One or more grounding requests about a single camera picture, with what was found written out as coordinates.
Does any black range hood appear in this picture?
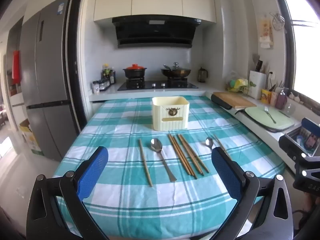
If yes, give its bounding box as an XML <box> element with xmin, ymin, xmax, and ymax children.
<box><xmin>112</xmin><ymin>16</ymin><xmax>202</xmax><ymax>49</ymax></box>

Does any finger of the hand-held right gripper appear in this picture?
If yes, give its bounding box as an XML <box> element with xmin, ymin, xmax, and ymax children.
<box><xmin>279</xmin><ymin>135</ymin><xmax>320</xmax><ymax>183</ymax></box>
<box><xmin>301</xmin><ymin>117</ymin><xmax>320</xmax><ymax>137</ymax></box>

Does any black tray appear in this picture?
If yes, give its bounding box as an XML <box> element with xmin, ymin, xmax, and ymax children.
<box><xmin>234</xmin><ymin>107</ymin><xmax>302</xmax><ymax>133</ymax></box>

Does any hanging wire trivet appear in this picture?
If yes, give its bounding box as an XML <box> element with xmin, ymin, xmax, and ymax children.
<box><xmin>270</xmin><ymin>12</ymin><xmax>287</xmax><ymax>32</ymax></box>

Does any white knife block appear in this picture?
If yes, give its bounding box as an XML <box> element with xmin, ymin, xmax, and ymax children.
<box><xmin>249</xmin><ymin>70</ymin><xmax>267</xmax><ymax>100</ymax></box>

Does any yellow and green bag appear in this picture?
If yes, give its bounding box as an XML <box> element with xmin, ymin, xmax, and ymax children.
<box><xmin>229</xmin><ymin>78</ymin><xmax>256</xmax><ymax>93</ymax></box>

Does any red hanging cloth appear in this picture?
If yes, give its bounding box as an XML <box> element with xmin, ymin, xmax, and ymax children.
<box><xmin>12</xmin><ymin>50</ymin><xmax>21</xmax><ymax>84</ymax></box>

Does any small yellow packet box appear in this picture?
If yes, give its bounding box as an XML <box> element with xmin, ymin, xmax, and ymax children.
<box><xmin>261</xmin><ymin>89</ymin><xmax>272</xmax><ymax>104</ymax></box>

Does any window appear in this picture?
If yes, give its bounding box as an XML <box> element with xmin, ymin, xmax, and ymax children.
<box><xmin>277</xmin><ymin>0</ymin><xmax>320</xmax><ymax>100</ymax></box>

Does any grey refrigerator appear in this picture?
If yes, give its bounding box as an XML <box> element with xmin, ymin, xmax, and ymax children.
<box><xmin>20</xmin><ymin>0</ymin><xmax>80</xmax><ymax>162</ymax></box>

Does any printed wall hanging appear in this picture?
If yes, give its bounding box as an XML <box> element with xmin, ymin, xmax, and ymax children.
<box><xmin>259</xmin><ymin>17</ymin><xmax>274</xmax><ymax>48</ymax></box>

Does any glass french press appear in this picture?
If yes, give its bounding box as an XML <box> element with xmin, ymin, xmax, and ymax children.
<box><xmin>198</xmin><ymin>67</ymin><xmax>208</xmax><ymax>83</ymax></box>

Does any person's right hand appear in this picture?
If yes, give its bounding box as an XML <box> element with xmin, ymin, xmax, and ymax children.
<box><xmin>301</xmin><ymin>195</ymin><xmax>317</xmax><ymax>215</ymax></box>

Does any wooden cutting board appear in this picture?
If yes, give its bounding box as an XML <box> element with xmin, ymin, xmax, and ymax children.
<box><xmin>212</xmin><ymin>92</ymin><xmax>257</xmax><ymax>109</ymax></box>

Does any light green cutting board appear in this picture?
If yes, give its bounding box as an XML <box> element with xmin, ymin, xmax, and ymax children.
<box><xmin>244</xmin><ymin>106</ymin><xmax>295</xmax><ymax>130</ymax></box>

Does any dark frying pan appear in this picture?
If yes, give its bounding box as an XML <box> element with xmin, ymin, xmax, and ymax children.
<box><xmin>161</xmin><ymin>64</ymin><xmax>192</xmax><ymax>79</ymax></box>

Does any cream ribbed utensil holder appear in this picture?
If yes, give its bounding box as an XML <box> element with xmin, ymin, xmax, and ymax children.
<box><xmin>152</xmin><ymin>96</ymin><xmax>190</xmax><ymax>131</ymax></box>

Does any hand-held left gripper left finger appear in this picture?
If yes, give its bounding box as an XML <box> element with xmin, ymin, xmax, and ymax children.
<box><xmin>26</xmin><ymin>146</ymin><xmax>109</xmax><ymax>240</ymax></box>

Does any row of spice jars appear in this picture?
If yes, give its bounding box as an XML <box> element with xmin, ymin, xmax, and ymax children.
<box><xmin>92</xmin><ymin>79</ymin><xmax>110</xmax><ymax>93</ymax></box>

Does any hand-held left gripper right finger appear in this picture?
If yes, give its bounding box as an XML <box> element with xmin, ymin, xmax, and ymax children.
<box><xmin>211</xmin><ymin>147</ymin><xmax>294</xmax><ymax>240</ymax></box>

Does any clear drinking glass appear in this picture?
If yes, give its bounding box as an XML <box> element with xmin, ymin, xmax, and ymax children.
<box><xmin>285</xmin><ymin>102</ymin><xmax>297</xmax><ymax>115</ymax></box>

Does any steel fork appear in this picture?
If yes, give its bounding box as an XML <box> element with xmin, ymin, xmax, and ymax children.
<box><xmin>264</xmin><ymin>106</ymin><xmax>277</xmax><ymax>124</ymax></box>

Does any glass pan lid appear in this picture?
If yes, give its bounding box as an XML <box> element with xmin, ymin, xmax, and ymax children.
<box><xmin>165</xmin><ymin>62</ymin><xmax>187</xmax><ymax>71</ymax></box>

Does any black glass gas stove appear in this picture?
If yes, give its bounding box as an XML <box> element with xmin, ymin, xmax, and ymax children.
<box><xmin>117</xmin><ymin>79</ymin><xmax>199</xmax><ymax>91</ymax></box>

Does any steel spoon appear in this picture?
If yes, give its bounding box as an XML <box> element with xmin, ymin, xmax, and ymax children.
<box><xmin>205</xmin><ymin>137</ymin><xmax>215</xmax><ymax>153</ymax></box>
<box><xmin>150</xmin><ymin>138</ymin><xmax>177</xmax><ymax>182</ymax></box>

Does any yellow printed cardboard box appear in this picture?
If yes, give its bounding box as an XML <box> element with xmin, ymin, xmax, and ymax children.
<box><xmin>20</xmin><ymin>119</ymin><xmax>44</xmax><ymax>155</ymax></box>

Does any purple soap bottle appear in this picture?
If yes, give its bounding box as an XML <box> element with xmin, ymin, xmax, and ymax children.
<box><xmin>276</xmin><ymin>88</ymin><xmax>288</xmax><ymax>110</ymax></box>

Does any black clay pot red lid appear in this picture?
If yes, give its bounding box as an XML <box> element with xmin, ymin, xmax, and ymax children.
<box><xmin>122</xmin><ymin>64</ymin><xmax>148</xmax><ymax>79</ymax></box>

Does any teal plaid tablecloth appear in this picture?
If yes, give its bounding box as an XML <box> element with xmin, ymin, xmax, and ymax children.
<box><xmin>54</xmin><ymin>96</ymin><xmax>285</xmax><ymax>240</ymax></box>

